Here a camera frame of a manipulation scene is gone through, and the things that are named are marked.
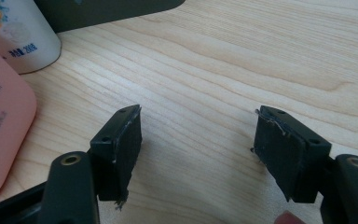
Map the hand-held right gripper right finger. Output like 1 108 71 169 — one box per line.
250 105 333 203

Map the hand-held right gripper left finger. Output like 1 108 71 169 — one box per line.
89 104 144 211

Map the pink bottle with blue cap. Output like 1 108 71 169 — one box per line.
0 38 38 199

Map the dark grey slotted corner rack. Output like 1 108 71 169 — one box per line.
33 0 186 34

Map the white bottle with blue cap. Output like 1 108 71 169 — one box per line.
0 0 62 75

